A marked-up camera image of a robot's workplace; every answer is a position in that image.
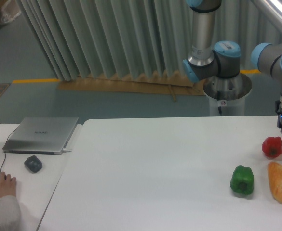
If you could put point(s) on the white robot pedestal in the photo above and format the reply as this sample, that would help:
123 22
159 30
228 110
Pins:
227 95

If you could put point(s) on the silver metal frame bar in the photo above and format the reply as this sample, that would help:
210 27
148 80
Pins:
272 9

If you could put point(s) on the white usb plug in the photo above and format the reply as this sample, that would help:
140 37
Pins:
67 150

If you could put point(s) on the pale green folding curtain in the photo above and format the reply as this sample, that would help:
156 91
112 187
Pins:
94 37

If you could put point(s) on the orange bread loaf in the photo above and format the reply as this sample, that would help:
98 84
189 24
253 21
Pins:
275 180

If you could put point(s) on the white side table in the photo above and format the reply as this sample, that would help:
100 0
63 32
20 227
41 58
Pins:
34 190

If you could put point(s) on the brown cardboard sheet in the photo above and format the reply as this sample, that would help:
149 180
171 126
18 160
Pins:
175 85

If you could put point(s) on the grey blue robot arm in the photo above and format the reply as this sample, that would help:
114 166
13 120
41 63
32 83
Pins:
219 65

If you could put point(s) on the silver closed laptop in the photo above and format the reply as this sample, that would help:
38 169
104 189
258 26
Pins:
41 135

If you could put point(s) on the green bell pepper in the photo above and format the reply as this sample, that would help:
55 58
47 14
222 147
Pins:
242 180

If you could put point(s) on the black bell pepper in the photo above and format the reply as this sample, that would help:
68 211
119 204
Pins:
33 164

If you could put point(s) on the person's hand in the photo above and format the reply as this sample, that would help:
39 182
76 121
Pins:
7 185

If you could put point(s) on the white sleeved forearm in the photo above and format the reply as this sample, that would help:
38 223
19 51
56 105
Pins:
10 213

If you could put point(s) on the red bell pepper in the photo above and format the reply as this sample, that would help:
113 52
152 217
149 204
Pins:
272 147

